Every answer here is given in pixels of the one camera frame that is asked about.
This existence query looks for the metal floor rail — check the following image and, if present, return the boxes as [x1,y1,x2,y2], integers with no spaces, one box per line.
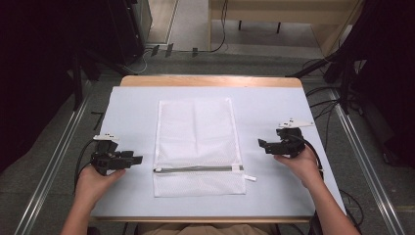
[13,81,96,235]
[327,87,407,235]

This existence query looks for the black equipment cabinet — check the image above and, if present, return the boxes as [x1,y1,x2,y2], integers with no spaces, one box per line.
[107,0,154,67]

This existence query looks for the wooden bench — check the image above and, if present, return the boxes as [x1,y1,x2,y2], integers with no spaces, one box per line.
[208,0,365,57]

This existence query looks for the black floor cable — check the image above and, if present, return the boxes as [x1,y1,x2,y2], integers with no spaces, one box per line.
[182,0,229,55]

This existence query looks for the person's beige trousers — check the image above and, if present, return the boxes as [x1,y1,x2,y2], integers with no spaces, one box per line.
[136,222,278,235]

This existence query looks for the bundle of black floor cables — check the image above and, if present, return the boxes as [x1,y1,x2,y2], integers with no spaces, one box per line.
[302,58,363,151]

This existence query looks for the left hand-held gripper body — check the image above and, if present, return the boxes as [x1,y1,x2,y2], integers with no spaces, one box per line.
[89,132,135,176]

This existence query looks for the wooden table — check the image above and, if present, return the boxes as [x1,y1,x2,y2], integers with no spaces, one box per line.
[89,75,314,224]

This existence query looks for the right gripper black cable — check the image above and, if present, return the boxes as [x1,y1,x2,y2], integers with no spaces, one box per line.
[288,133,326,180]

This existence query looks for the black curtain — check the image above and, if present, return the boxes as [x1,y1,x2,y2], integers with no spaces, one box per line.
[0,0,131,174]
[326,0,415,167]

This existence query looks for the white mesh laundry bag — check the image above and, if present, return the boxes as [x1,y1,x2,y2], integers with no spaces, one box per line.
[152,97,257,198]

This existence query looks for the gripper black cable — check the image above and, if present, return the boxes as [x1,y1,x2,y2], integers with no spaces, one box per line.
[73,139,98,196]
[288,133,326,180]

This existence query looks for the person's right hand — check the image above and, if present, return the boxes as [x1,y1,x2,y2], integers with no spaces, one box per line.
[273,144,324,190]

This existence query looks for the light blue table mat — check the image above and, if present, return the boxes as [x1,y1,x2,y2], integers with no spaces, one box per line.
[91,85,346,219]

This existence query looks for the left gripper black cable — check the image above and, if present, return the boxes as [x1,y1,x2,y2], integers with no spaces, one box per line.
[73,139,98,196]

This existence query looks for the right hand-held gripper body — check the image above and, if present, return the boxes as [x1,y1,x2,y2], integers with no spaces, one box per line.
[264,117,315,159]

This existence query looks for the person's left hand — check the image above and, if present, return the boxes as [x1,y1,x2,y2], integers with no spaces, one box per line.
[73,164,127,210]

